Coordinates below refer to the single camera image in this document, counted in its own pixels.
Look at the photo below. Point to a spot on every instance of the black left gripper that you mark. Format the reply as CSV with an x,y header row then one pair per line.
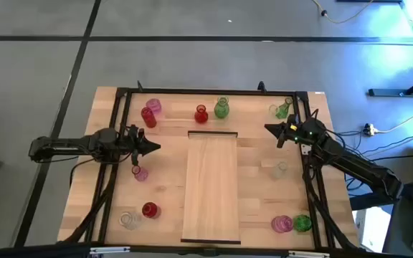
x,y
136,147

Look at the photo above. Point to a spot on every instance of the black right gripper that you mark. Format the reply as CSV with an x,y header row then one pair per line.
x,y
292,134

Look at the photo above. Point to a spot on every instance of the green conical glass vase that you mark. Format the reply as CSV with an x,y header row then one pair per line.
x,y
283,112

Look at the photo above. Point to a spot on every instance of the clear conical glass vase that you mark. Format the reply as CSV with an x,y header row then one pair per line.
x,y
272,109

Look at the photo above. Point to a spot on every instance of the red ribbed glass vase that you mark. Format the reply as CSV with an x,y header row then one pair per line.
x,y
149,118

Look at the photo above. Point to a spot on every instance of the pink wavy glass vase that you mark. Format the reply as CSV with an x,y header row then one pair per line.
x,y
141,174

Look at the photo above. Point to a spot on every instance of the pink ribbed glass vase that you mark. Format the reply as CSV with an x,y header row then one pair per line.
x,y
153,105

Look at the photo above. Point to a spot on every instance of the clear wavy glass vase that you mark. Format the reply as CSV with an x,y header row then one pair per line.
x,y
279,171

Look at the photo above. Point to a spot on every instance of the green embossed glass vase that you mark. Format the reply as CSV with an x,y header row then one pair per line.
x,y
221,110

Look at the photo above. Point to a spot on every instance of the red bulbous glass vase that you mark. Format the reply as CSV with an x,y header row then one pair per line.
x,y
201,115

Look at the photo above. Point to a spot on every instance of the red swirl round vase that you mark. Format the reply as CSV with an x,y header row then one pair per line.
x,y
150,210

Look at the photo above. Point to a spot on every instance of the clear swirl round vase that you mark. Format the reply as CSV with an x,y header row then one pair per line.
x,y
130,220

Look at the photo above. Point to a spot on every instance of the pink swirl round vase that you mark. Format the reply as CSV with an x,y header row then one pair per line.
x,y
282,224

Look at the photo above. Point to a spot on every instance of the green swirl round vase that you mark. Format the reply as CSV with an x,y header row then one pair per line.
x,y
302,223

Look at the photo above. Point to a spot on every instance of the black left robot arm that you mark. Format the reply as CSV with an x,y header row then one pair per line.
x,y
66,145

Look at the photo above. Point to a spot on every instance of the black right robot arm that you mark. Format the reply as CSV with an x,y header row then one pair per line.
x,y
353,161

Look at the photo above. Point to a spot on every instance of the white power strip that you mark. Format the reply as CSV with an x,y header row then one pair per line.
x,y
370,129

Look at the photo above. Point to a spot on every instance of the black desk foot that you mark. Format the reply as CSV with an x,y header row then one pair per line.
x,y
389,92

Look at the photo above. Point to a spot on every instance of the silver mounting bracket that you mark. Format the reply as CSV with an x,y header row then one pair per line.
x,y
305,149

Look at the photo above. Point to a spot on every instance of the black frame clamp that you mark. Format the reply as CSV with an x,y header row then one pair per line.
x,y
140,86
262,87

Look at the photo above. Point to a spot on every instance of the black aluminium table frame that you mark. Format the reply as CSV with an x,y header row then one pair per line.
x,y
192,91

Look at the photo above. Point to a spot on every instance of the silver aluminium bracket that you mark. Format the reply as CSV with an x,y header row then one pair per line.
x,y
109,250
308,254

